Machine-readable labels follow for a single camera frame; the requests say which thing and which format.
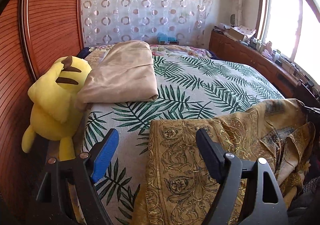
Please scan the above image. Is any mustard paisley print garment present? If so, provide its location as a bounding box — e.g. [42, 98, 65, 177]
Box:
[132, 99, 319, 224]

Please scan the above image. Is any yellow Pikachu plush toy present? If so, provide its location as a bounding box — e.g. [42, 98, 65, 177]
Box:
[22, 56, 92, 161]

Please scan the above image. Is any folded beige cloth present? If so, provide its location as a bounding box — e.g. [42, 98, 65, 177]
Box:
[75, 40, 158, 111]

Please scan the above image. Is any floral pink quilt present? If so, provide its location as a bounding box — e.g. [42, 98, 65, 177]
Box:
[84, 44, 213, 68]

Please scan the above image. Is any wooden side cabinet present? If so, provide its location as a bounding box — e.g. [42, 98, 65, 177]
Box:
[209, 30, 319, 108]

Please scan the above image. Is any wooden louvered wardrobe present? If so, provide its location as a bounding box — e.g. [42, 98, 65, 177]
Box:
[1, 0, 83, 220]

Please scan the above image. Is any blue toy at bed head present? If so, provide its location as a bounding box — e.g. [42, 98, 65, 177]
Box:
[157, 33, 179, 45]

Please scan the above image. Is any cardboard box on cabinet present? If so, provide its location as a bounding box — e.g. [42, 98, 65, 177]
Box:
[228, 25, 256, 41]

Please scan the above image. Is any white circle-pattern sheer curtain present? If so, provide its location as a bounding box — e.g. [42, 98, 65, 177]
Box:
[81, 0, 213, 47]

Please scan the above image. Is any window with wooden frame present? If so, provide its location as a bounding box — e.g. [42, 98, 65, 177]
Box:
[258, 0, 319, 83]

